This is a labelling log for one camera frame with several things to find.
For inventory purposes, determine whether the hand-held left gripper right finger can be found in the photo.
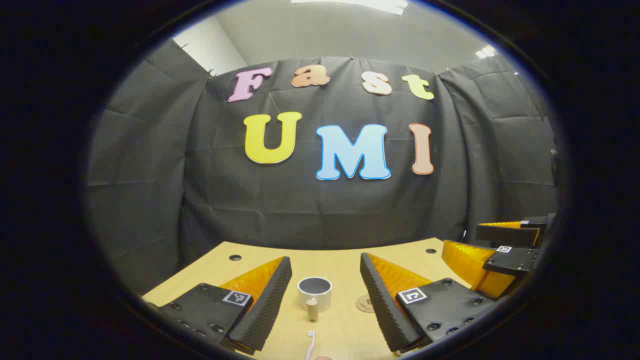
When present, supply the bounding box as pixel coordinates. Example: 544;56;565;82
360;252;497;353

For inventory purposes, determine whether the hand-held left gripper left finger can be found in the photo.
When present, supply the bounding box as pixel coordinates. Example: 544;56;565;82
157;256;293;356

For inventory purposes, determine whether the white cup with wooden handle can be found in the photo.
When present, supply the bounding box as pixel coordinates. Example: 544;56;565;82
297;276;333;322

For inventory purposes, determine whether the light wooden desktop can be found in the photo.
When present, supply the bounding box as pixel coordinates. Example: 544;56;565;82
141;238;473;360

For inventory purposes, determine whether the black backdrop cloth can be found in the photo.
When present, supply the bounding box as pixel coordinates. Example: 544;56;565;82
85;39;563;296

